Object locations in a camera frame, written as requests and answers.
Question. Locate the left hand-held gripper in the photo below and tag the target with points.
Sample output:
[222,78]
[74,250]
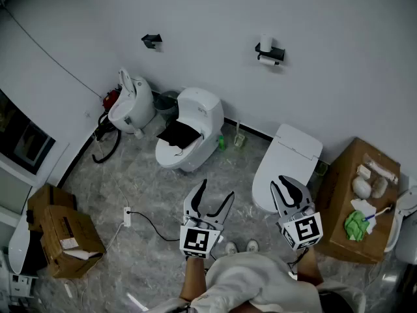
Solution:
[195,240]

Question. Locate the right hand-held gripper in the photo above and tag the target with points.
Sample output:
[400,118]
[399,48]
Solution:
[306,228]

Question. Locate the person's left forearm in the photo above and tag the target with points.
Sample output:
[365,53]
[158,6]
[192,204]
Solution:
[193,279]

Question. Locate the person's right forearm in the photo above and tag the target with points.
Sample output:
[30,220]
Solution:
[309,267]

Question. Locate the white toilet with closed lid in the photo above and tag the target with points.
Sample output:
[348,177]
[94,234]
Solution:
[286,161]

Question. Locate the white crumpled paper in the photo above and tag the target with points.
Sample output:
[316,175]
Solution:
[362,205]

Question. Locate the white toilet with boxy tank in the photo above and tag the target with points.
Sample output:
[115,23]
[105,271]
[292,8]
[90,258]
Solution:
[202,109]

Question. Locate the white toilet with raised lid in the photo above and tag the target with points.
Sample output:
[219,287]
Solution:
[140,103]

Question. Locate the white plastic lid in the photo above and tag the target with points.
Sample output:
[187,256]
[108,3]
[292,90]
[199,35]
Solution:
[19,246]

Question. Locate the small green container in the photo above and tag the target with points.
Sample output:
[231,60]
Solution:
[321,169]

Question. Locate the person's left shoe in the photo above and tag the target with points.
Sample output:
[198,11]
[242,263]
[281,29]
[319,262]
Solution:
[231,248]

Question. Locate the person's shoe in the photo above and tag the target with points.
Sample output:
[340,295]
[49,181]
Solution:
[231,248]
[252,245]

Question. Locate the large brown cardboard box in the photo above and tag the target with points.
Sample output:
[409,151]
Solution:
[339,214]

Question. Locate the person's right shoe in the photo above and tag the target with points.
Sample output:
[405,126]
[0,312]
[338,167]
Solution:
[252,245]

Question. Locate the green bottle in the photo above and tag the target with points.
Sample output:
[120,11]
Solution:
[221,143]

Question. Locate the green cloth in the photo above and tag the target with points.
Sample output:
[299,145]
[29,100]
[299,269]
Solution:
[355,227]

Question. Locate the white round sponge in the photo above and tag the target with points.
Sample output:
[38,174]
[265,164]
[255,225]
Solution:
[361,187]

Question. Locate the small white box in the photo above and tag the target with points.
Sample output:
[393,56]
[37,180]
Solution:
[363,171]

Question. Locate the white power strip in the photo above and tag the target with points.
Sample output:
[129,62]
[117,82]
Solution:
[127,216]

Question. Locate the black cloth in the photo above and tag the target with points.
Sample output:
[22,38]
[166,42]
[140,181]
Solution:
[179,134]

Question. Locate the person's white clothing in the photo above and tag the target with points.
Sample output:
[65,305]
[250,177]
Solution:
[260,282]

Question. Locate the white and blue toothbrush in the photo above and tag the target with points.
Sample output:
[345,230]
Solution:
[379,213]

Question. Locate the brown fuzzy brush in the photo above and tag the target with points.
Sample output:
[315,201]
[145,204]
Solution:
[380,187]

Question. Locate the clear plastic bagged item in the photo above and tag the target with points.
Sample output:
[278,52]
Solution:
[381,168]

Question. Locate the small white round fitting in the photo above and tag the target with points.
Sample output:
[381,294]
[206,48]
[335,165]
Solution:
[139,133]

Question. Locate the grey trash bin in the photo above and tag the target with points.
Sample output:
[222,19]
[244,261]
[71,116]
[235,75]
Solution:
[165,104]

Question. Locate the open brown cardboard box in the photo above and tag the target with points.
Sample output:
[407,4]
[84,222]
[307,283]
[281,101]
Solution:
[75,227]

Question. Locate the red machine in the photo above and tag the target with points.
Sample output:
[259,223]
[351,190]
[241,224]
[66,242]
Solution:
[111,99]

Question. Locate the closed brown cardboard box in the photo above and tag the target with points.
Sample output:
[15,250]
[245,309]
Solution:
[49,197]

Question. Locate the dark framed window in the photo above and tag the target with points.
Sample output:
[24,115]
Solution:
[23,135]

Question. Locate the black wall paper holder shelf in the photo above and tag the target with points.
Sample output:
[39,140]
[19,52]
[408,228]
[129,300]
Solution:
[277,53]

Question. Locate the small black wall bracket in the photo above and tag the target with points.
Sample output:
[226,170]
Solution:
[151,39]

